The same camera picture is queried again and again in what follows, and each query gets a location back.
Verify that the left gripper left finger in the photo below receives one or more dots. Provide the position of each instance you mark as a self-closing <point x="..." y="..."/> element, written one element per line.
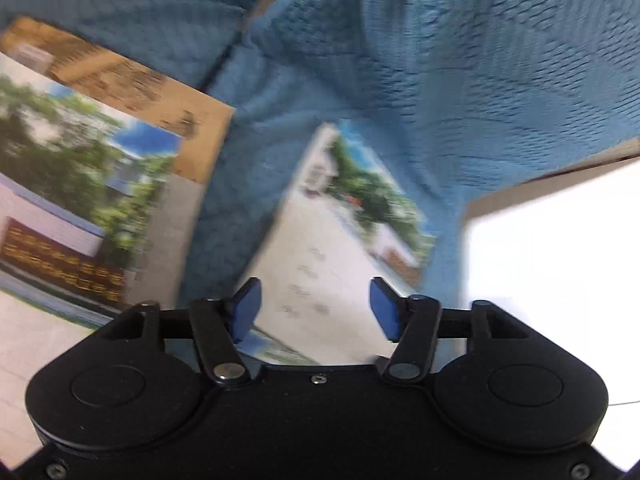
<point x="218" y="325"/>

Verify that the brown antique painting book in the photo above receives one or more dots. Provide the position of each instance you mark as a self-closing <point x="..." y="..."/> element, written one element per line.
<point x="143" y="93"/>

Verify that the white sofa armrest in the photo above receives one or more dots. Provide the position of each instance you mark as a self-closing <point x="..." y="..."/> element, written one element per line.
<point x="593" y="167"/>

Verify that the blue textured sofa cover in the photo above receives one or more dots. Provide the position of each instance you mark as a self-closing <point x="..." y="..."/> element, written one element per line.
<point x="460" y="98"/>

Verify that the scenic photo envelope bottom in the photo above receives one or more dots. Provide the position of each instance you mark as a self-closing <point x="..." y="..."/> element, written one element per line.
<point x="261" y="346"/>

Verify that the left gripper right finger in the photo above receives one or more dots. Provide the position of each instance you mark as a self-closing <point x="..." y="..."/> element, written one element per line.
<point x="409" y="322"/>

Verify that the scenic photo envelope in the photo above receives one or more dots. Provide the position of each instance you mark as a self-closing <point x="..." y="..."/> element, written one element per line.
<point x="342" y="221"/>
<point x="80" y="182"/>
<point x="261" y="346"/>

